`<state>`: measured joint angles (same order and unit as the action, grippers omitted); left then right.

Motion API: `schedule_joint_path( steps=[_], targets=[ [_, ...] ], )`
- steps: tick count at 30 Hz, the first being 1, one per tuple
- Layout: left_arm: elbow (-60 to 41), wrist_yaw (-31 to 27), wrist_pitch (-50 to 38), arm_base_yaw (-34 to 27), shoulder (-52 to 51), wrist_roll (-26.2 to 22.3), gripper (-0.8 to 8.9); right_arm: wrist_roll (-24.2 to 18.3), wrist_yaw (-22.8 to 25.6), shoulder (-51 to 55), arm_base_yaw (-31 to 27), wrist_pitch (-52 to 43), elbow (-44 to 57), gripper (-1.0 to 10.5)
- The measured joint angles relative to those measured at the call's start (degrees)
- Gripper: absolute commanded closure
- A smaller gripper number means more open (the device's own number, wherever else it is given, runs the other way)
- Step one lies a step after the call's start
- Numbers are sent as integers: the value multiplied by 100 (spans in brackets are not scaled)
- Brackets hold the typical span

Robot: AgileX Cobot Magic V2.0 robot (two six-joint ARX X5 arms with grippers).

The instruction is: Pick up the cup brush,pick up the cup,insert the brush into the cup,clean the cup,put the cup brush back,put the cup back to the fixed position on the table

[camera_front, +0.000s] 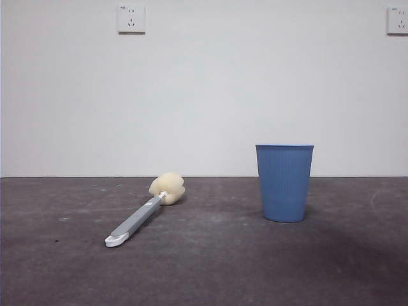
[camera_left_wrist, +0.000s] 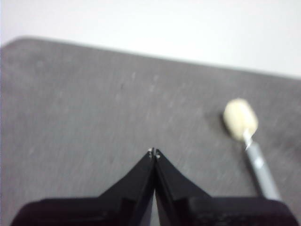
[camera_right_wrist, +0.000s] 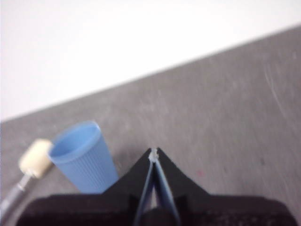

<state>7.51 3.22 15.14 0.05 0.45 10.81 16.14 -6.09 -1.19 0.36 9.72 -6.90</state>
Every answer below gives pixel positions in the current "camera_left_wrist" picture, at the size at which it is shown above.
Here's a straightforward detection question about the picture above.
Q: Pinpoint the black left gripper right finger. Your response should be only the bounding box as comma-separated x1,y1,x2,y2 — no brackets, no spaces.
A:
155,148,301,226

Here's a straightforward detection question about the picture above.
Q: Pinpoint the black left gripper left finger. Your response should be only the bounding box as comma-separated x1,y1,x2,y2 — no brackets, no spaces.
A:
10,147,156,226

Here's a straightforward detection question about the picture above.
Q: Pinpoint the grey-handled sponge cup brush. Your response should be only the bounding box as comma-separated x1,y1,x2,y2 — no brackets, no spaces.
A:
222,97,283,201

